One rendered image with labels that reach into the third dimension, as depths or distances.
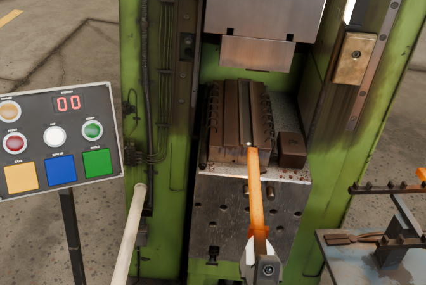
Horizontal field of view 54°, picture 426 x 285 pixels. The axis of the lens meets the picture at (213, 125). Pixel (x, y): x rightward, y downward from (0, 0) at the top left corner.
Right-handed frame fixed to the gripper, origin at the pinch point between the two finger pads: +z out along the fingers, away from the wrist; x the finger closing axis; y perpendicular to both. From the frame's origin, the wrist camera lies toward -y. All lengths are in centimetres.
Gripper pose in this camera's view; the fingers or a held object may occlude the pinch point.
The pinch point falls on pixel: (258, 237)
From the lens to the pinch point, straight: 101.1
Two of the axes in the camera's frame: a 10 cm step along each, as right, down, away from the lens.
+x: 9.9, 1.0, 0.4
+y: -1.0, 7.9, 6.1
